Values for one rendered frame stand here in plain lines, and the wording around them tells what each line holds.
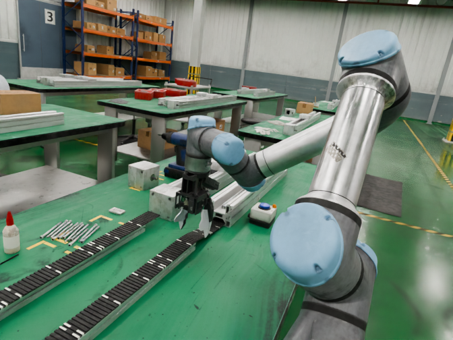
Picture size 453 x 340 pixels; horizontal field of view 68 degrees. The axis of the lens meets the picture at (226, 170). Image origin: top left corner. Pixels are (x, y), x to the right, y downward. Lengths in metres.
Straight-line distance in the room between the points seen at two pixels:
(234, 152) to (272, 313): 0.40
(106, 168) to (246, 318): 2.41
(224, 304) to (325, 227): 0.43
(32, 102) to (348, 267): 2.79
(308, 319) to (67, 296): 0.55
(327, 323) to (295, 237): 0.17
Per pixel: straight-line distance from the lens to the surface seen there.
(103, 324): 0.81
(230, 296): 0.90
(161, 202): 1.22
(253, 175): 0.91
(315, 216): 0.54
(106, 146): 3.02
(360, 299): 0.67
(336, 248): 0.52
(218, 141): 0.82
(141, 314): 0.84
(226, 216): 1.21
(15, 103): 3.01
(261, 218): 1.25
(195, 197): 0.94
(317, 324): 0.64
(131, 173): 1.49
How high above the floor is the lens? 1.33
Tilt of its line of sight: 17 degrees down
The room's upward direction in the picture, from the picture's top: 7 degrees clockwise
